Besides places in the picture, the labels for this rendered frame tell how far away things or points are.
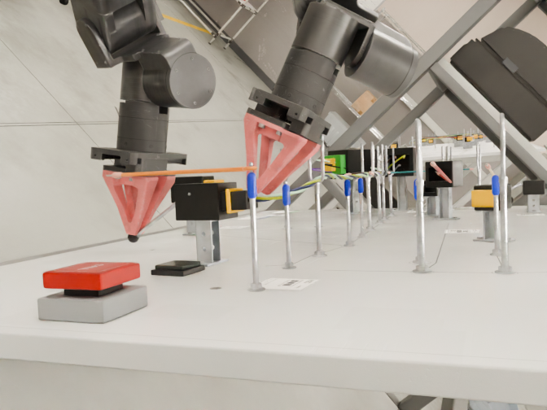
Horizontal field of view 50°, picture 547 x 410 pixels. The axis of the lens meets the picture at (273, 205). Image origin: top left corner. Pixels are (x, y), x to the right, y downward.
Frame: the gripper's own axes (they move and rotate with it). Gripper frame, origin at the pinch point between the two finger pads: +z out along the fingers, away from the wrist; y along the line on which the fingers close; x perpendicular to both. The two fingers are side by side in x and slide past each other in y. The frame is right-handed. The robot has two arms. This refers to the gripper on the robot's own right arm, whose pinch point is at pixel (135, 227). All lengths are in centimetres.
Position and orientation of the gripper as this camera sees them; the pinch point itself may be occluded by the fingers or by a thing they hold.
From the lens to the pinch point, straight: 71.7
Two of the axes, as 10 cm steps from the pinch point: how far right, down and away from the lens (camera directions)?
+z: -1.0, 9.9, 1.2
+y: 4.4, -0.6, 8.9
